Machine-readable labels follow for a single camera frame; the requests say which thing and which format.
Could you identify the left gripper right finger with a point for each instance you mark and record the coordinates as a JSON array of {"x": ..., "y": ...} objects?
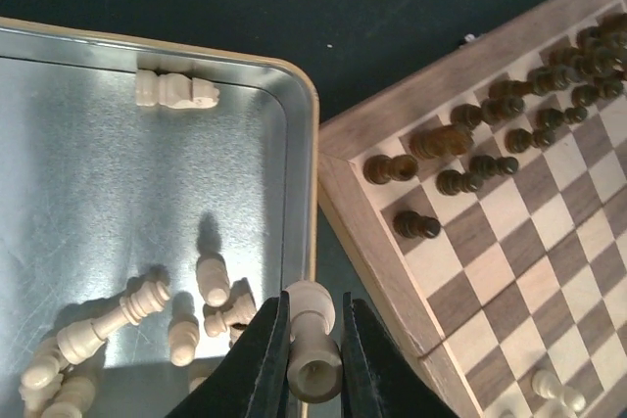
[{"x": 377, "y": 380}]

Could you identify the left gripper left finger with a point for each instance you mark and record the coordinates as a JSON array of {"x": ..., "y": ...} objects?
[{"x": 251, "y": 380}]

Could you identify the white rook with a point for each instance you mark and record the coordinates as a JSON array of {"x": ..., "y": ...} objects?
[{"x": 315, "y": 368}]

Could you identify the wooden chess board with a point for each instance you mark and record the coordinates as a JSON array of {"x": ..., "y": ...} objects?
[{"x": 481, "y": 290}]

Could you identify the dark chess pieces group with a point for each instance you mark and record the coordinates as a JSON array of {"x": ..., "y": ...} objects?
[{"x": 576, "y": 186}]

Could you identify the gold metal tin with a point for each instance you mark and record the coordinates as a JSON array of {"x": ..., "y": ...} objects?
[{"x": 99, "y": 195}]

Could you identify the white knight in tin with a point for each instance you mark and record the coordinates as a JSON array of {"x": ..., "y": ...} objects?
[{"x": 175, "y": 91}]

